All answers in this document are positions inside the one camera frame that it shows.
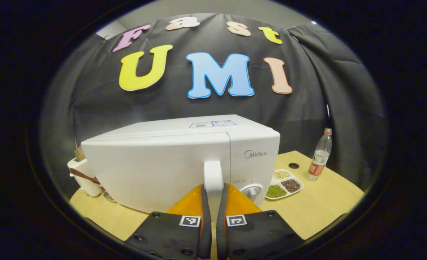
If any clear bottle with red label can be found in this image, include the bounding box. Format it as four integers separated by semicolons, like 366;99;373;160
306;127;333;182

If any black backdrop cloth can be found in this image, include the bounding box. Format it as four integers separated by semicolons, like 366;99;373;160
42;14;385;203

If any white microwave oven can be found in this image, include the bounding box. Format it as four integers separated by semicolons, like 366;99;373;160
81;114;281;214

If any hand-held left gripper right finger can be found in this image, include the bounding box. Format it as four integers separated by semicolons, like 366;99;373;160
216;183;304;260

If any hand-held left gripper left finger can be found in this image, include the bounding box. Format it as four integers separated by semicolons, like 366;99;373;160
126;183;212;260

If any white divided dish of beans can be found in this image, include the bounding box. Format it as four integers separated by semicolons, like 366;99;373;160
265;169;304;200

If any white toaster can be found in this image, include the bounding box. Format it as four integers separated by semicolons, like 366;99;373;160
67;157;102;197

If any woven basket with brown handle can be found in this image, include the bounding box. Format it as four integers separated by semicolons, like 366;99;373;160
70;168;118;203

